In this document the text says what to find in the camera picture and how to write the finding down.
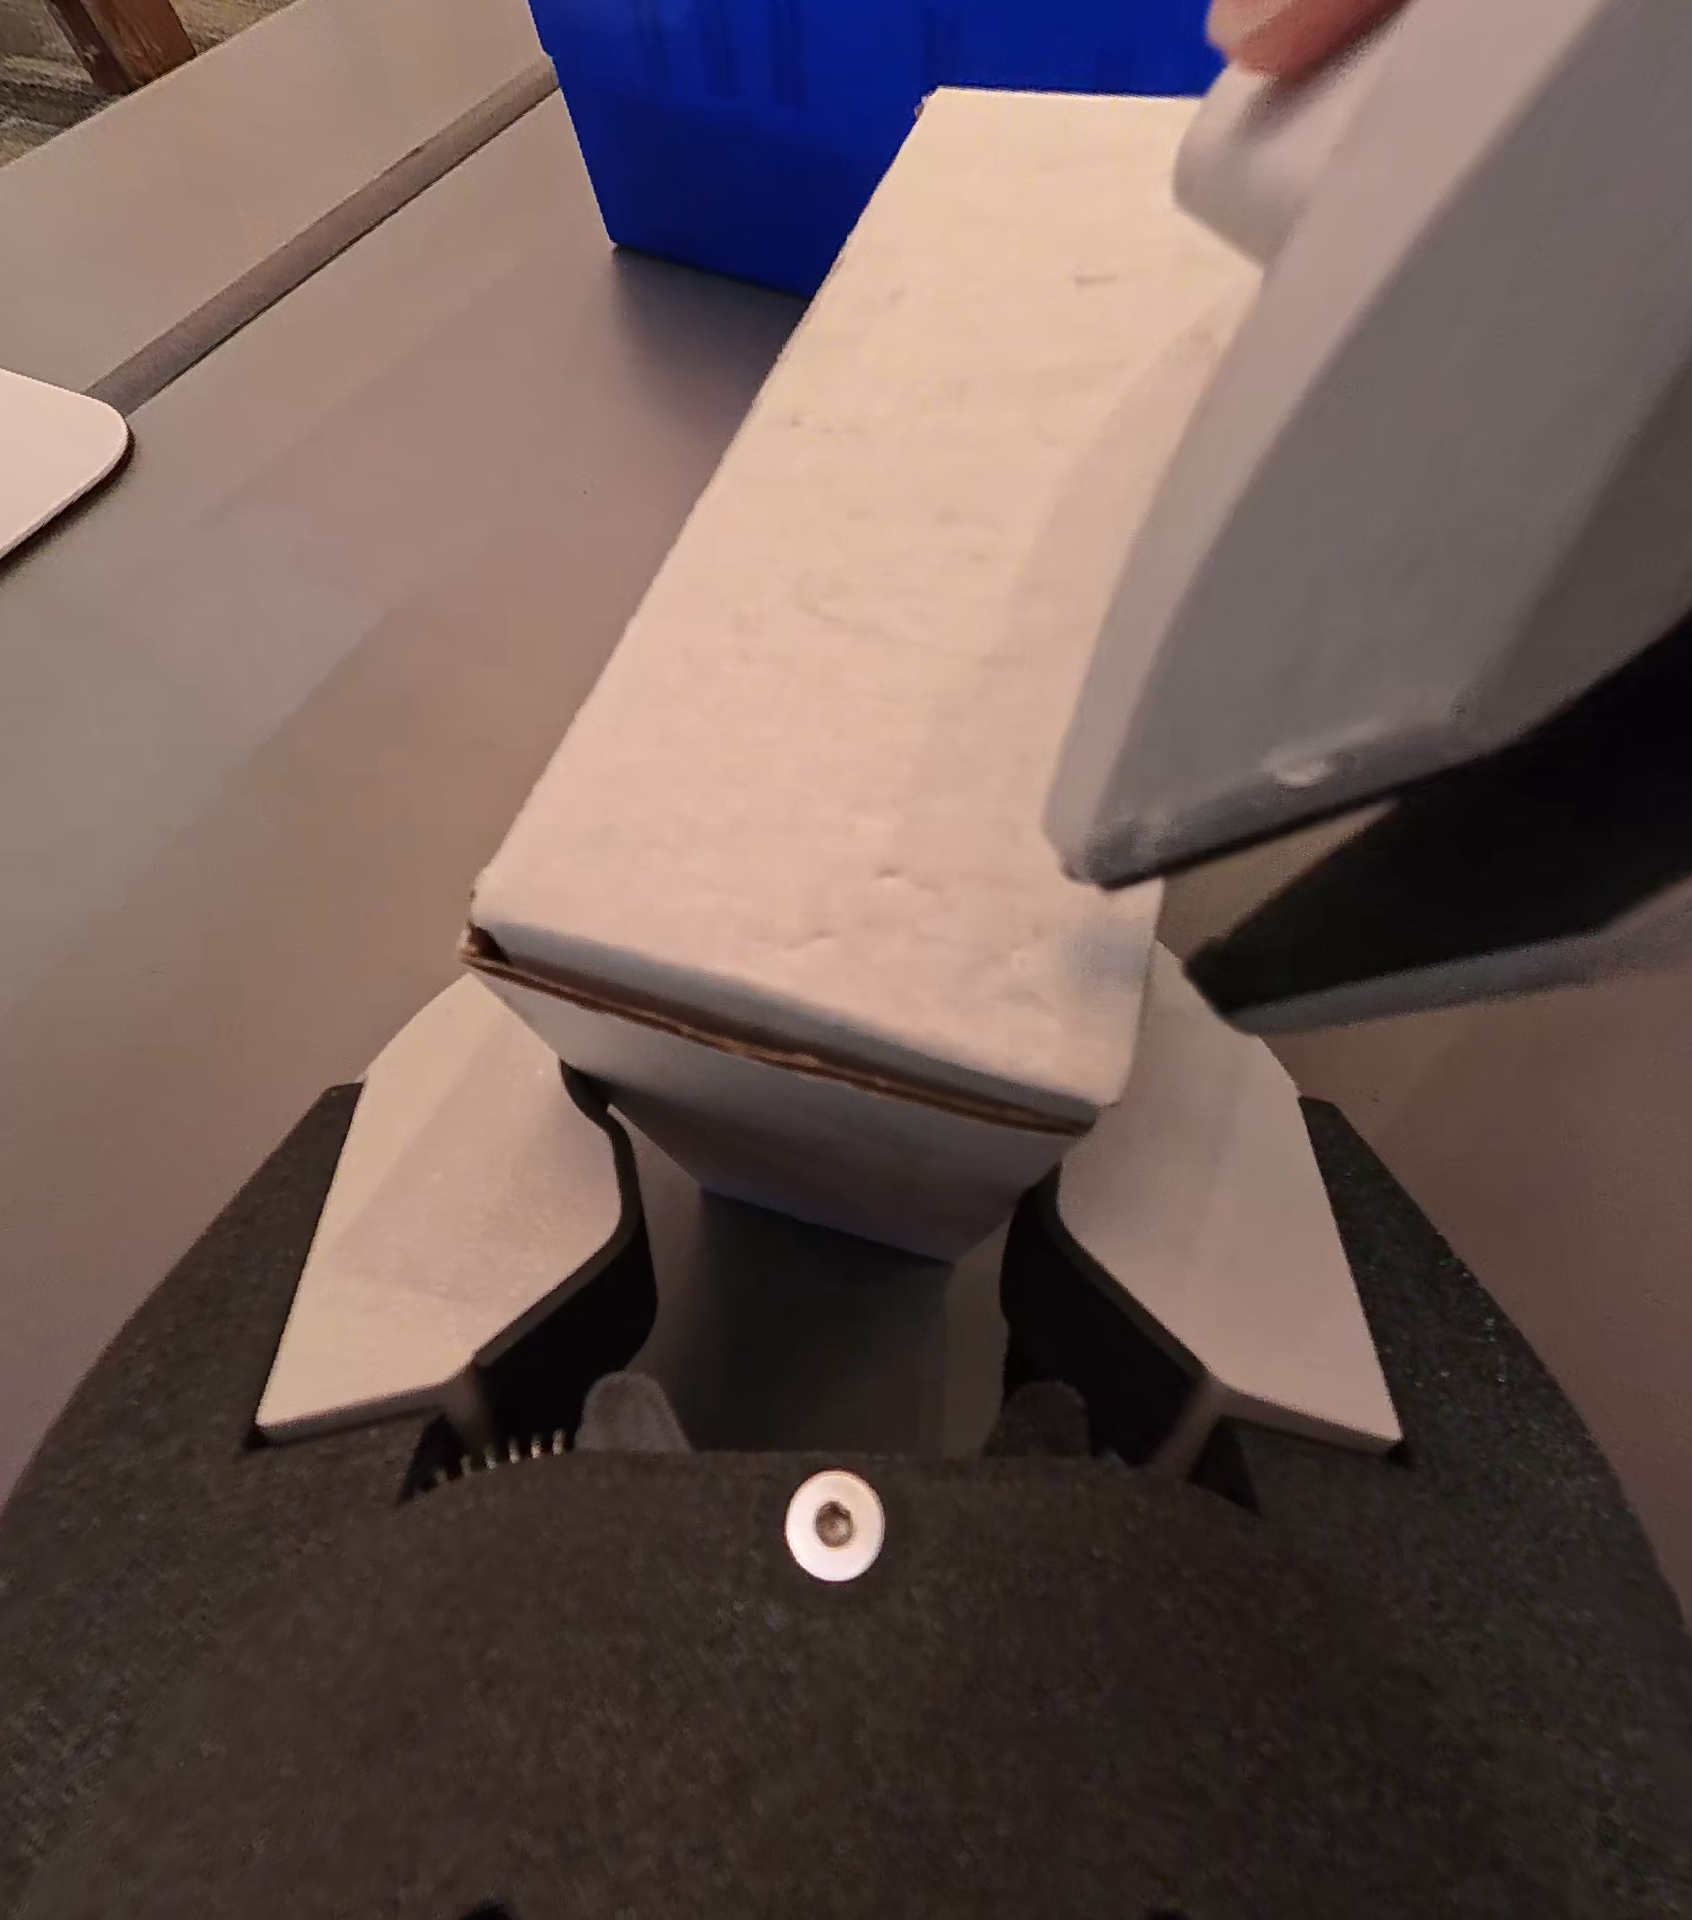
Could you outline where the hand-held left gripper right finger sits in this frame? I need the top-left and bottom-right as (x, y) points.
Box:
(1001, 957), (1407, 1485)

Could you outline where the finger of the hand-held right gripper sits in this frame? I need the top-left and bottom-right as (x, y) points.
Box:
(1185, 516), (1692, 1038)
(1045, 0), (1692, 891)

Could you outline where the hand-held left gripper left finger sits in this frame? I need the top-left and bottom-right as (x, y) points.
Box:
(253, 972), (660, 1455)

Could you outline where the blue plastic bin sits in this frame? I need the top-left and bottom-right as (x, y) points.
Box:
(528, 0), (1239, 299)

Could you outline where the white cardboard mailer box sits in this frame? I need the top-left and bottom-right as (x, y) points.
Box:
(461, 85), (1290, 1262)

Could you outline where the person's right hand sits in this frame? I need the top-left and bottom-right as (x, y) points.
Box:
(1213, 0), (1407, 85)

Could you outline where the wooden furniture leg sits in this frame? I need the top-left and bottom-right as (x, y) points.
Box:
(42, 0), (197, 91)

